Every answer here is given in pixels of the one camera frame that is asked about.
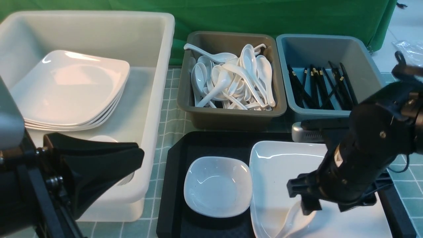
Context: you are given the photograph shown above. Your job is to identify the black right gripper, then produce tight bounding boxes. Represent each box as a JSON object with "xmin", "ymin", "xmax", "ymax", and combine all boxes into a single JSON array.
[{"xmin": 287, "ymin": 83, "xmax": 422, "ymax": 216}]

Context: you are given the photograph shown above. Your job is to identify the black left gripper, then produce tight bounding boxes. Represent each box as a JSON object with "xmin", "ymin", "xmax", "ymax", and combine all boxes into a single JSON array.
[{"xmin": 1, "ymin": 131, "xmax": 145, "ymax": 238}]

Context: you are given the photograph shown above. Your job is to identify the white square rice plate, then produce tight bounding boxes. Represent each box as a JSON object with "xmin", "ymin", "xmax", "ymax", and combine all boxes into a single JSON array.
[{"xmin": 249, "ymin": 141, "xmax": 392, "ymax": 238}]

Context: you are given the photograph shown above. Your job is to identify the white square bowl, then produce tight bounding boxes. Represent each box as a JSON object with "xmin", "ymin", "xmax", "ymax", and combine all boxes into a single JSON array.
[{"xmin": 184, "ymin": 156, "xmax": 253, "ymax": 218}]

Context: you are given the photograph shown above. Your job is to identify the white ceramic spoon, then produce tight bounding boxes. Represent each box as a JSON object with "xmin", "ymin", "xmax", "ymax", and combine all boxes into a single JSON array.
[{"xmin": 276, "ymin": 201, "xmax": 316, "ymax": 238}]

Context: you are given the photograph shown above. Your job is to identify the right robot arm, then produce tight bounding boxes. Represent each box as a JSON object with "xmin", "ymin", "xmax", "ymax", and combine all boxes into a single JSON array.
[{"xmin": 287, "ymin": 51, "xmax": 423, "ymax": 216}]

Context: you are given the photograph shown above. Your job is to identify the white bowl in tub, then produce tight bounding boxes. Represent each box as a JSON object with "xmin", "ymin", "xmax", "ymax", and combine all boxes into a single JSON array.
[{"xmin": 89, "ymin": 135, "xmax": 135, "ymax": 186}]

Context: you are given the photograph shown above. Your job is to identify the teal checked tablecloth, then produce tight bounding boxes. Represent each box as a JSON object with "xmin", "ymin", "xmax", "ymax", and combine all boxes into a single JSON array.
[{"xmin": 77, "ymin": 66, "xmax": 423, "ymax": 238}]

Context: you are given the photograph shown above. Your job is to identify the pile of black chopsticks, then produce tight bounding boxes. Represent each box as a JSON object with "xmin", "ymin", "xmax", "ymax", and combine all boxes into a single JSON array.
[{"xmin": 287, "ymin": 61, "xmax": 358, "ymax": 110}]

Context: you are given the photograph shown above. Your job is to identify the clear plastic bag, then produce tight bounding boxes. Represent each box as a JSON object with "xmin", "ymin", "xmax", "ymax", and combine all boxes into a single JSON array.
[{"xmin": 392, "ymin": 40, "xmax": 423, "ymax": 67}]

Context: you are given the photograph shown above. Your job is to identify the stack of white plates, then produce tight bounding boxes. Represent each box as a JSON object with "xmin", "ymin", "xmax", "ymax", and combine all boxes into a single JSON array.
[{"xmin": 10, "ymin": 50, "xmax": 130, "ymax": 132}]

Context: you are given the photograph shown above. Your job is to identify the blue-grey plastic chopstick bin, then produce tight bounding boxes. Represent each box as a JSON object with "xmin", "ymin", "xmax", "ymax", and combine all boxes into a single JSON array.
[{"xmin": 276, "ymin": 34, "xmax": 385, "ymax": 122}]

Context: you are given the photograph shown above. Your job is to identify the black serving tray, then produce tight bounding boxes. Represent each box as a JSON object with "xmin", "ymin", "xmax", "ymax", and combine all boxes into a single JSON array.
[{"xmin": 157, "ymin": 132, "xmax": 416, "ymax": 238}]

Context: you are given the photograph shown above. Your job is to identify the green backdrop cloth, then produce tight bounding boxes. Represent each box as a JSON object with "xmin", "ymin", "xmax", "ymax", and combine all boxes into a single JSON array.
[{"xmin": 1, "ymin": 0, "xmax": 396, "ymax": 65}]

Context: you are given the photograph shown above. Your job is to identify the large white plastic tub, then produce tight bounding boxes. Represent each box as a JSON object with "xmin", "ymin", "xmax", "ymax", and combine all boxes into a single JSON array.
[{"xmin": 0, "ymin": 11, "xmax": 175, "ymax": 222}]

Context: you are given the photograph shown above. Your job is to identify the pile of white spoons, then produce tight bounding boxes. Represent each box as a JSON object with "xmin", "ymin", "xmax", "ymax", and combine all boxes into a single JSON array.
[{"xmin": 184, "ymin": 43, "xmax": 276, "ymax": 110}]

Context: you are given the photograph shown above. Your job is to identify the brown plastic spoon bin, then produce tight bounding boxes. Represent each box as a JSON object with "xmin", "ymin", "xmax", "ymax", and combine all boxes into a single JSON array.
[{"xmin": 177, "ymin": 31, "xmax": 288, "ymax": 131}]

